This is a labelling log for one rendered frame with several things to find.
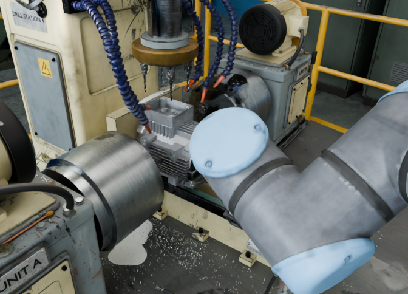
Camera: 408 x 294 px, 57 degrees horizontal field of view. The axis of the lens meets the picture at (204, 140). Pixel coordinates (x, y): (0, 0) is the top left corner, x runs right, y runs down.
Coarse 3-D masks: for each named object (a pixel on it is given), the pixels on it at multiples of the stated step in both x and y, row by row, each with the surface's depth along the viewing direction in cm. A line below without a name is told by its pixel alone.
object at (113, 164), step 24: (96, 144) 89; (120, 144) 89; (48, 168) 84; (72, 168) 82; (96, 168) 82; (120, 168) 85; (144, 168) 89; (96, 192) 80; (120, 192) 83; (144, 192) 88; (96, 216) 79; (120, 216) 82; (144, 216) 91; (120, 240) 87
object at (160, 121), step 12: (156, 108) 117; (168, 108) 118; (180, 108) 116; (192, 108) 113; (156, 120) 110; (168, 120) 107; (180, 120) 109; (192, 120) 115; (156, 132) 111; (168, 132) 109
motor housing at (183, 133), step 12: (180, 132) 108; (192, 132) 106; (156, 144) 109; (168, 144) 109; (180, 144) 107; (156, 156) 110; (180, 156) 106; (168, 168) 108; (180, 168) 105; (204, 180) 116
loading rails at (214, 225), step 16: (176, 192) 114; (192, 192) 113; (208, 192) 121; (160, 208) 121; (176, 208) 118; (192, 208) 113; (208, 208) 109; (224, 208) 106; (192, 224) 116; (208, 224) 112; (224, 224) 108; (224, 240) 111; (240, 240) 107; (240, 256) 105; (256, 256) 105
